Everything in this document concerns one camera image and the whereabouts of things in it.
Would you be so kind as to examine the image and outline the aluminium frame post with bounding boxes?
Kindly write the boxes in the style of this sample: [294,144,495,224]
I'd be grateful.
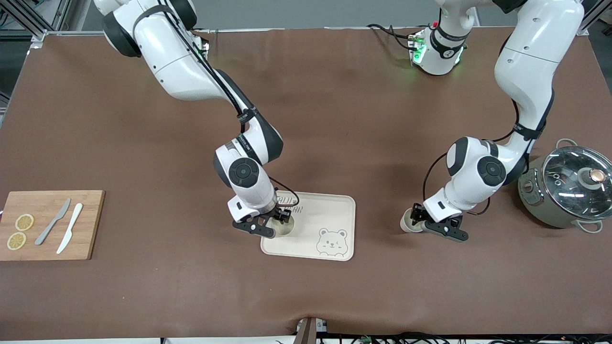
[576,0,604,36]
[0,0,72,43]

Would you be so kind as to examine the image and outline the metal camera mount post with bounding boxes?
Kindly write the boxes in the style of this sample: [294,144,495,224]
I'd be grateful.
[295,317,328,344]

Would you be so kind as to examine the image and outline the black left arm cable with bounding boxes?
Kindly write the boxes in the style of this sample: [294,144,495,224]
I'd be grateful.
[423,96,546,218]

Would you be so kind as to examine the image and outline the grey plastic knife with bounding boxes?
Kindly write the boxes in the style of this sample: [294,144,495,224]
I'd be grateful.
[34,198,72,246]

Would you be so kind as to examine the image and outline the olive green cooking pot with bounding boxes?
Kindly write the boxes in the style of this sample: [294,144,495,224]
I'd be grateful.
[518,139,612,234]

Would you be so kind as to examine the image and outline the brown table cover mat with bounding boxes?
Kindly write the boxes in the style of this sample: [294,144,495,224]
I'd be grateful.
[0,26,612,341]

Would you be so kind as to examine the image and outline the white IKEA cup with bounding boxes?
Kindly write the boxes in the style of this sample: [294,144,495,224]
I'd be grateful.
[273,217,296,237]
[400,208,426,233]

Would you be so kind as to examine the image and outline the cream bear print tray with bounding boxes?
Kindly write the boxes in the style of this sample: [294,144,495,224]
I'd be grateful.
[261,190,357,262]

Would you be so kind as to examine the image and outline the white plastic knife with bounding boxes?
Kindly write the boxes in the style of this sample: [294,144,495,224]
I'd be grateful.
[56,203,84,255]

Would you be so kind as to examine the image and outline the glass pot lid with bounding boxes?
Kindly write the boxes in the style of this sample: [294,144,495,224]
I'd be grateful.
[543,146,612,220]

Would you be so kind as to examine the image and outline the black left base cables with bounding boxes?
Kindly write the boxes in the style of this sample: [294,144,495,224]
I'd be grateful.
[367,23,421,51]

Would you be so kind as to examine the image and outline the wooden cutting board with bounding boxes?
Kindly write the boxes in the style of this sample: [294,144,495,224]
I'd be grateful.
[0,190,106,261]

